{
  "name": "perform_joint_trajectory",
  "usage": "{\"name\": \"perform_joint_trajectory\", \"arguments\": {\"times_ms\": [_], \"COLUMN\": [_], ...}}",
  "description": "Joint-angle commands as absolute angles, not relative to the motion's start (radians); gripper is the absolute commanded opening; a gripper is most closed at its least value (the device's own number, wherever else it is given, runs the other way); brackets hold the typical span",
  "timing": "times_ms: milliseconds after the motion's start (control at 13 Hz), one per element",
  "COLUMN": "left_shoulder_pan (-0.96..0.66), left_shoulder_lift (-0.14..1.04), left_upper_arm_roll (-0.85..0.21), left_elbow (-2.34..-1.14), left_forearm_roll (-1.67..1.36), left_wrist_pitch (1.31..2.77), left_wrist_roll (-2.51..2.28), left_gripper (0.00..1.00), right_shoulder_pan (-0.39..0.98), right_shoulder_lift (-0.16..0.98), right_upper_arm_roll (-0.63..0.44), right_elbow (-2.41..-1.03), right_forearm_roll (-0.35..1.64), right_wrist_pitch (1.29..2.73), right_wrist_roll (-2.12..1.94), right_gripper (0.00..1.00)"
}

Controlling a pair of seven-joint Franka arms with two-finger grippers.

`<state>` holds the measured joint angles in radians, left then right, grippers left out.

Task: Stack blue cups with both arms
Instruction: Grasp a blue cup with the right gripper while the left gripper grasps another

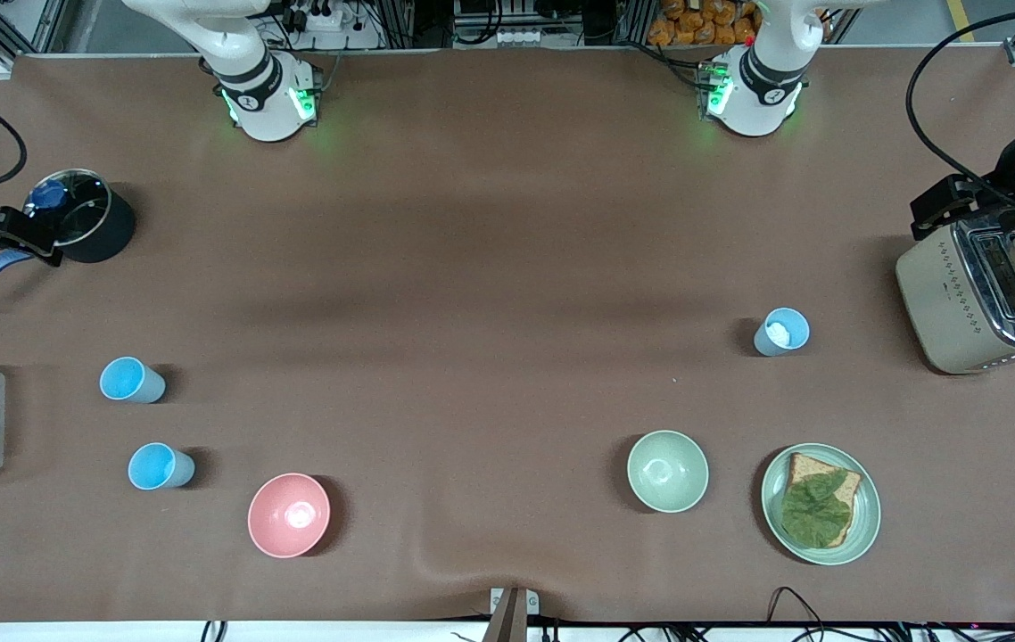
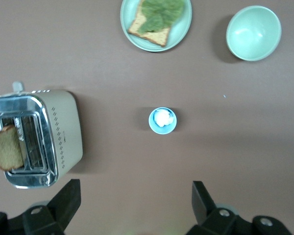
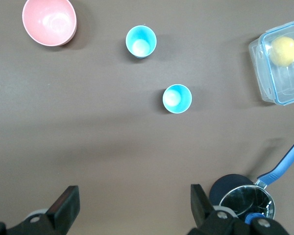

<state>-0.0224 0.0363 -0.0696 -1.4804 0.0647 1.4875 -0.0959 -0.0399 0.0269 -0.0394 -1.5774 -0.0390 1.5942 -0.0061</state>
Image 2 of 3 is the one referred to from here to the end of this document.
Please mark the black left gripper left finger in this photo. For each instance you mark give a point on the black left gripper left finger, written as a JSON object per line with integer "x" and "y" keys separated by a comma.
{"x": 61, "y": 210}

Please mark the light green bowl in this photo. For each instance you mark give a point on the light green bowl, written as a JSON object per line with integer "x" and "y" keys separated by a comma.
{"x": 253, "y": 34}

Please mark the green lettuce leaf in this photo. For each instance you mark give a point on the green lettuce leaf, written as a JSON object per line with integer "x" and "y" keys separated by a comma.
{"x": 159, "y": 14}

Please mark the brown bread slice in toaster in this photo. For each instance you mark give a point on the brown bread slice in toaster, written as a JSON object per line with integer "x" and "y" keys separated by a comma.
{"x": 7, "y": 149}

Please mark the light green plate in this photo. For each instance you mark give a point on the light green plate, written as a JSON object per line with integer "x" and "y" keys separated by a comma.
{"x": 181, "y": 31}

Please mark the toast slice on plate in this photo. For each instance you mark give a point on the toast slice on plate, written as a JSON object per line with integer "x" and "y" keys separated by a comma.
{"x": 156, "y": 36}

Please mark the beige and chrome toaster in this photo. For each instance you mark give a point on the beige and chrome toaster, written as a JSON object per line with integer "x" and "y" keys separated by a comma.
{"x": 63, "y": 122}

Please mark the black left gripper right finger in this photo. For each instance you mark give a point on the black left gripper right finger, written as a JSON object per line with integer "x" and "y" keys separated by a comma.
{"x": 210, "y": 218}

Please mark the blue cup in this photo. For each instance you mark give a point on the blue cup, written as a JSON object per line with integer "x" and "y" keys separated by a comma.
{"x": 162, "y": 129}

